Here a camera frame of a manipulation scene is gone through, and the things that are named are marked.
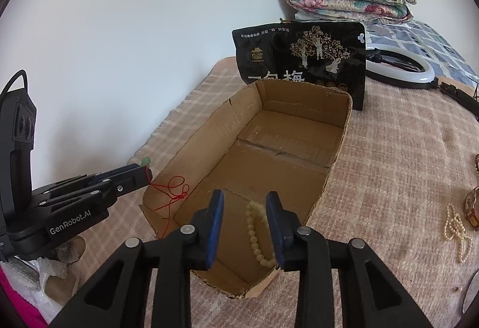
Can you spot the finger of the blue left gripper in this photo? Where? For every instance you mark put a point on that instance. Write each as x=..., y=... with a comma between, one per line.
x=129, y=181
x=117, y=175

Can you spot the blue checked bed sheet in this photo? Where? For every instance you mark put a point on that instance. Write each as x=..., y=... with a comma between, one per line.
x=419, y=39

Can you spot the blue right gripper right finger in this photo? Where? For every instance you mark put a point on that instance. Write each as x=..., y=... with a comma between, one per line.
x=282, y=228

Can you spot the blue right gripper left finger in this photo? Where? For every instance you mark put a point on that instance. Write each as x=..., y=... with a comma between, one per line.
x=207, y=223

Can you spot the black printed snack bag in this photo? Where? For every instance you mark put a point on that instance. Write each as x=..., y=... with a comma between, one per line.
x=331, y=54

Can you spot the white ring light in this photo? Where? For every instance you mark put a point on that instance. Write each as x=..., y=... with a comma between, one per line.
x=399, y=67

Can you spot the black folded tripod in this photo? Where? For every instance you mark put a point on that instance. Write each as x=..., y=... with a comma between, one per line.
x=468, y=102

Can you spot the red cord jade pendant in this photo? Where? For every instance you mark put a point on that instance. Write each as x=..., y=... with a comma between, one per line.
x=160, y=202

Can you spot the open cardboard box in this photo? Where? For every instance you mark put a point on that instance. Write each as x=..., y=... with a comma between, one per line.
x=272, y=135

